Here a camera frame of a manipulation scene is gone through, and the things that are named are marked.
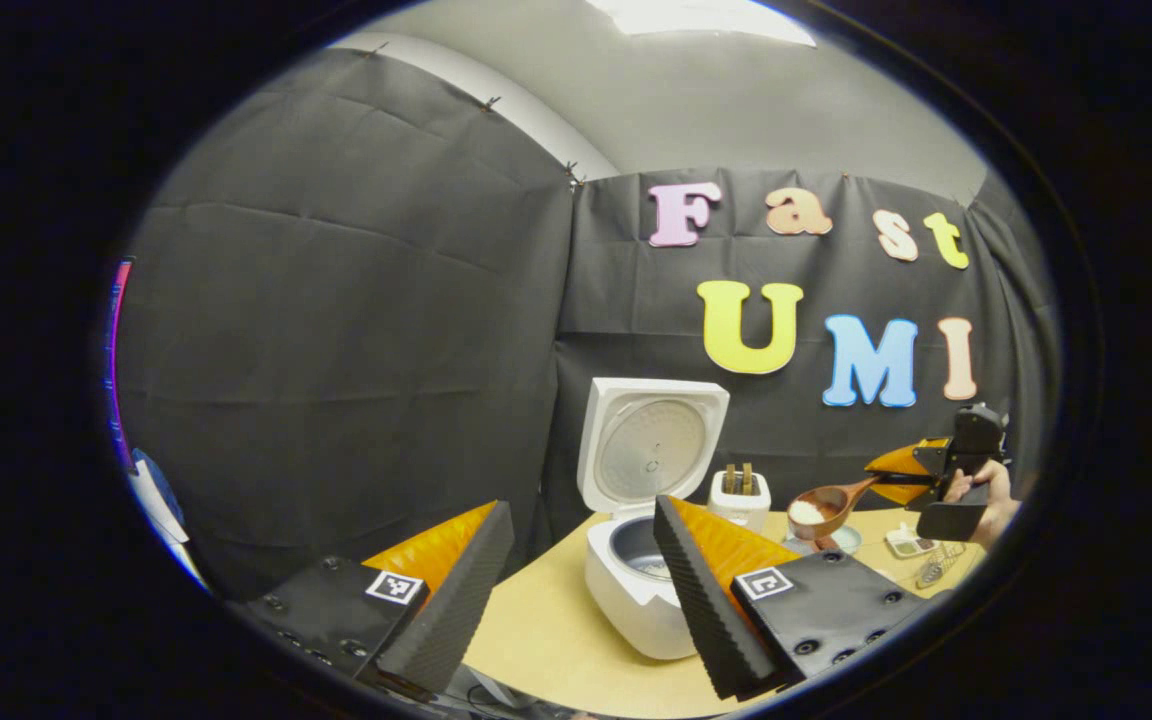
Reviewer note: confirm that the white rice cooker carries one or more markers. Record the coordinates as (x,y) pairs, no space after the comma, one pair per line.
(636,610)

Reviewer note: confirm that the black backdrop cloth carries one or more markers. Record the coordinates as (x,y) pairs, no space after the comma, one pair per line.
(336,350)

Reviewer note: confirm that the ceiling light panel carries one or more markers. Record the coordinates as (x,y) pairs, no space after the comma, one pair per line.
(706,18)

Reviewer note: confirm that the brown wooden spoon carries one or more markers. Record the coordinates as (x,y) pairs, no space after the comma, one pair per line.
(841,500)

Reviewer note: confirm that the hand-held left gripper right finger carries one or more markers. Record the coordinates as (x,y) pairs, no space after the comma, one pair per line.
(711,610)

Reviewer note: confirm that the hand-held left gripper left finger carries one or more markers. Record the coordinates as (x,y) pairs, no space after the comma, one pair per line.
(451,610)

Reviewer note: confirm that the green round plate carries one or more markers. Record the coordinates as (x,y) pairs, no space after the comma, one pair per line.
(848,542)

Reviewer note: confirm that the white divided dish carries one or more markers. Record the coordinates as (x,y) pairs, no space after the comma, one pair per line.
(911,545)

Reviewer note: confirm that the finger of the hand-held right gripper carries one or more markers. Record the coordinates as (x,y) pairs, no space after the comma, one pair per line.
(951,520)
(921,458)

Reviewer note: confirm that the white toaster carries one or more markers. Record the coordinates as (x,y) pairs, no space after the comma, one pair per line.
(741,510)

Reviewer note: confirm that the white rice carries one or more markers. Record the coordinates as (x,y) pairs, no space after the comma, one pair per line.
(807,511)

